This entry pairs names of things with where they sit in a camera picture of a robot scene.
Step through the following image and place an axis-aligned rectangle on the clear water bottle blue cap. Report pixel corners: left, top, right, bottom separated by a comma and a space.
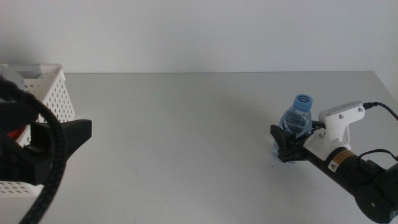
272, 94, 313, 164

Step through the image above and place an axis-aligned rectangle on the red soda can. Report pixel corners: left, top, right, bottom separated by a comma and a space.
7, 126, 26, 140

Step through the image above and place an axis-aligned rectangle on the white perforated plastic basket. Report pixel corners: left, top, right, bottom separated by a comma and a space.
0, 63, 76, 198

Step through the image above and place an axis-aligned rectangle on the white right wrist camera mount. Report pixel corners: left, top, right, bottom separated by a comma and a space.
303, 101, 366, 161

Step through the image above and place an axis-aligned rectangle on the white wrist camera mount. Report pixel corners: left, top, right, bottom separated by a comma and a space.
0, 67, 25, 91
303, 101, 366, 161

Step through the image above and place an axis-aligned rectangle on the braided left camera cable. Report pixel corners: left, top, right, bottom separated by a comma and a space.
0, 76, 68, 224

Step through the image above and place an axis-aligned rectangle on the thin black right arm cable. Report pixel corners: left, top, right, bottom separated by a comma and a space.
356, 148, 398, 162

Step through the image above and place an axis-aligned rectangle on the black right camera cable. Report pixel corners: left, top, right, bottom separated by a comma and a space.
363, 101, 398, 122

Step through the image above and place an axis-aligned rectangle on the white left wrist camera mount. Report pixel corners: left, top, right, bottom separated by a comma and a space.
0, 67, 25, 91

